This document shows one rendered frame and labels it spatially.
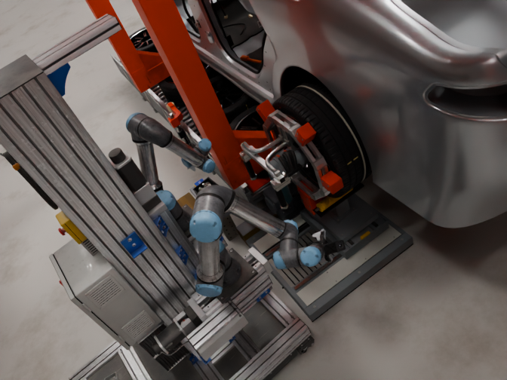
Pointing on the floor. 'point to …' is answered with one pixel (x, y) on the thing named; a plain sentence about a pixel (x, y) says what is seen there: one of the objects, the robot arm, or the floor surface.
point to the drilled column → (229, 228)
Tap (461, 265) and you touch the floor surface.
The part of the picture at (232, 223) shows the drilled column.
